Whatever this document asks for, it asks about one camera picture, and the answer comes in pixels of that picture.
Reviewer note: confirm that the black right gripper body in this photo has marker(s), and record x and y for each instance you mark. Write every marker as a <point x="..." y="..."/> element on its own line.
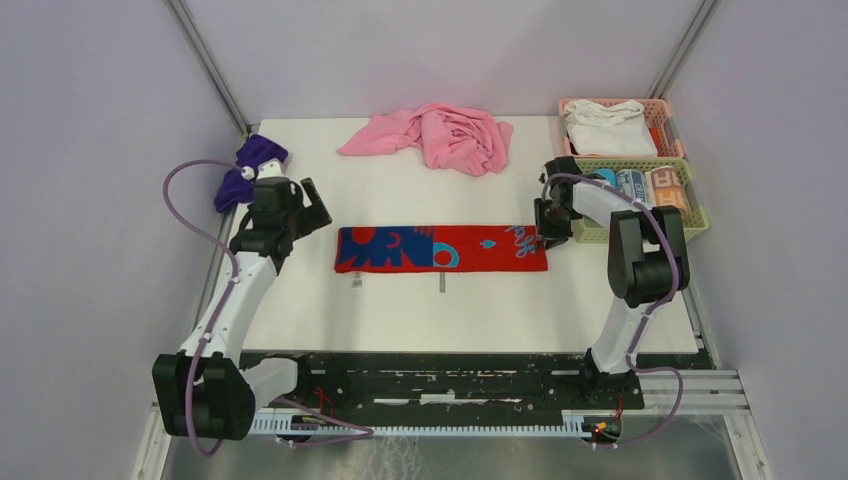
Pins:
<point x="551" y="221"/>

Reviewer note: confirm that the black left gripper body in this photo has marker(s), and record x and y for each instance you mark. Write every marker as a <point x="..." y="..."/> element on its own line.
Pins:
<point x="292" y="216"/>

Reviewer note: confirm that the red blue patterned towel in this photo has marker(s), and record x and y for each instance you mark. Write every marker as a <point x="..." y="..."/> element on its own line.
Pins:
<point x="441" y="248"/>

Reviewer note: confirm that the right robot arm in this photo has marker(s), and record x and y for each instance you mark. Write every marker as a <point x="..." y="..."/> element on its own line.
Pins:
<point x="647" y="259"/>

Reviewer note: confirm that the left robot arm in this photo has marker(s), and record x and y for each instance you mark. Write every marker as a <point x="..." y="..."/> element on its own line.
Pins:
<point x="201" y="390"/>

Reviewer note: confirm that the green plastic basket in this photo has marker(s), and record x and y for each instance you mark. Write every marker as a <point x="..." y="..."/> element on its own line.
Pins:
<point x="697" y="222"/>

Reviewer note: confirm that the rolled light blue towel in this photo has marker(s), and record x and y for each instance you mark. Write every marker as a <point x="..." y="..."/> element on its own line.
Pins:
<point x="606" y="175"/>

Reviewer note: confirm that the white folded cloth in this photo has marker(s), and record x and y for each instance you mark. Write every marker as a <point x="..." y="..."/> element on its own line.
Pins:
<point x="618" y="130"/>

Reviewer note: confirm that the crumpled pink cloth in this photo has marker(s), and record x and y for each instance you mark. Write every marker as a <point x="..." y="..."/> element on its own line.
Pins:
<point x="467" y="140"/>

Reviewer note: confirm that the orange item in pink basket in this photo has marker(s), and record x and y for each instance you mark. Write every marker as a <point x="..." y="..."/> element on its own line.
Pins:
<point x="654" y="132"/>

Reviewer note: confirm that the pink plastic basket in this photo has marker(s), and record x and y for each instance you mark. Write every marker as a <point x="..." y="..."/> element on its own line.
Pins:
<point x="657" y="113"/>

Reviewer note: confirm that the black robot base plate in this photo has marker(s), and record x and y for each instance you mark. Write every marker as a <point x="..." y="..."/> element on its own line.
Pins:
<point x="456" y="389"/>

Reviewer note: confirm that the white slotted cable duct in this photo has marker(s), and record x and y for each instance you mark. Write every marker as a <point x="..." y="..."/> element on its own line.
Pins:
<point x="288" y="422"/>

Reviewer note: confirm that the aluminium frame rails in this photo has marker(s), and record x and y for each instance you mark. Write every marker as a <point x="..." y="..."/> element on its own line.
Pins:
<point x="694" y="393"/>

